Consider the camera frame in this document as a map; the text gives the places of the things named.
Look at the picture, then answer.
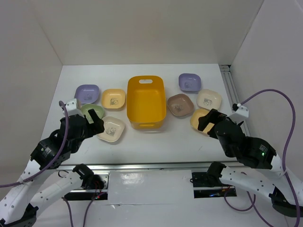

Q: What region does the yellow plate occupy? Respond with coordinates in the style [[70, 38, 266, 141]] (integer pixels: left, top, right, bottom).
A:
[[101, 88, 126, 111], [190, 108, 214, 136]]

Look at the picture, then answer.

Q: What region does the cream plate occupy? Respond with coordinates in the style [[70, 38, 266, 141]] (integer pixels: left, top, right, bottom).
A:
[[196, 89, 222, 110], [97, 116, 125, 143]]

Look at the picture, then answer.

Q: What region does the green plate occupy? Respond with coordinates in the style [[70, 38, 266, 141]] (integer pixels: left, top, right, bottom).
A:
[[80, 104, 104, 123]]

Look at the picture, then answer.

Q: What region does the brown plate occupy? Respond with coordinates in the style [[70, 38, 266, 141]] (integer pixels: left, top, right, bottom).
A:
[[167, 94, 195, 117]]

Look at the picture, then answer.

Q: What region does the purple plate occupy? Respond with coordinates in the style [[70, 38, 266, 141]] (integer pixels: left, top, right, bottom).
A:
[[74, 84, 99, 104], [178, 73, 202, 93]]

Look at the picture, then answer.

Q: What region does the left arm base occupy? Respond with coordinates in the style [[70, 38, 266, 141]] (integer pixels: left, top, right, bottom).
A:
[[64, 173, 109, 201]]

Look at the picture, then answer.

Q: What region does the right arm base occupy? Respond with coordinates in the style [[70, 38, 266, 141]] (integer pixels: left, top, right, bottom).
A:
[[190, 172, 237, 199]]

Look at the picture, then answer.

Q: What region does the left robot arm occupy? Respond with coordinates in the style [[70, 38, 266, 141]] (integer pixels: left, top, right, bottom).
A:
[[0, 109, 104, 227]]

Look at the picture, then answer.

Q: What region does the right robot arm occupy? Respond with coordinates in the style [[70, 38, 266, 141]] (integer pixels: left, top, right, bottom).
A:
[[197, 105, 303, 218]]

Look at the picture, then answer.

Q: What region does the yellow plastic bin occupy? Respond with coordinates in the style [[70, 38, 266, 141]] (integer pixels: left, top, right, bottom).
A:
[[126, 75, 167, 130]]

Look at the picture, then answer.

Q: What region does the aluminium corner profile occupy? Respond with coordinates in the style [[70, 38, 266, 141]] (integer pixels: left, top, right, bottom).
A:
[[219, 64, 250, 135]]

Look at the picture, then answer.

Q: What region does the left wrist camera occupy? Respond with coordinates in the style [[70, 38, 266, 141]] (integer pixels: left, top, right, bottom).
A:
[[65, 98, 83, 117]]

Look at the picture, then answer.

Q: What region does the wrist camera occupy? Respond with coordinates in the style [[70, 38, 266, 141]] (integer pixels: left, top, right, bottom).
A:
[[228, 104, 249, 123], [65, 98, 83, 117]]

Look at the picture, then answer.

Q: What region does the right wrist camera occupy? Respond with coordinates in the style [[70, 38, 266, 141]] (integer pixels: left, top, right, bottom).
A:
[[228, 104, 249, 123]]

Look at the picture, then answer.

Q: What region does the aluminium rail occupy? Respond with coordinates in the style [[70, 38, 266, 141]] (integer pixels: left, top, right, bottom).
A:
[[56, 161, 244, 171]]

